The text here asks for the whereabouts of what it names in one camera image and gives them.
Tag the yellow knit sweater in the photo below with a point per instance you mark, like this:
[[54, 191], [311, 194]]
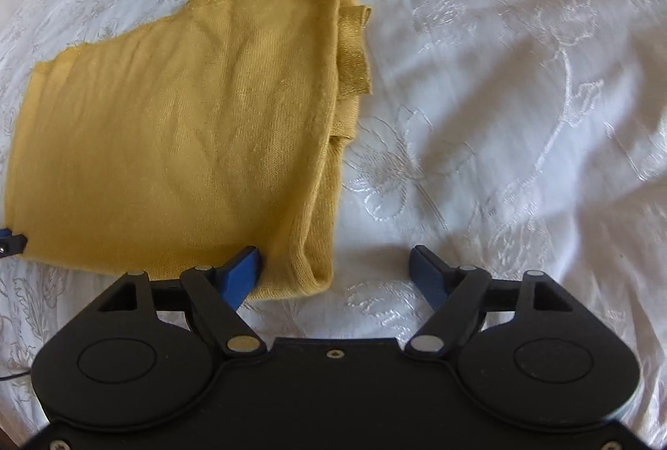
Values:
[[182, 142]]

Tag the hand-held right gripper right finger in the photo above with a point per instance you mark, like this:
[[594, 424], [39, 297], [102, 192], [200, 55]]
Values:
[[422, 268]]

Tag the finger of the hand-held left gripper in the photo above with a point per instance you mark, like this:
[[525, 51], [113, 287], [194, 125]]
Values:
[[10, 244]]

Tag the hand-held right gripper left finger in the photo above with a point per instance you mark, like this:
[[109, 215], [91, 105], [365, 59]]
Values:
[[242, 273]]

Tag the white embroidered bedspread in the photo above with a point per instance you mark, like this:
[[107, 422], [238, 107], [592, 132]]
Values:
[[495, 116]]

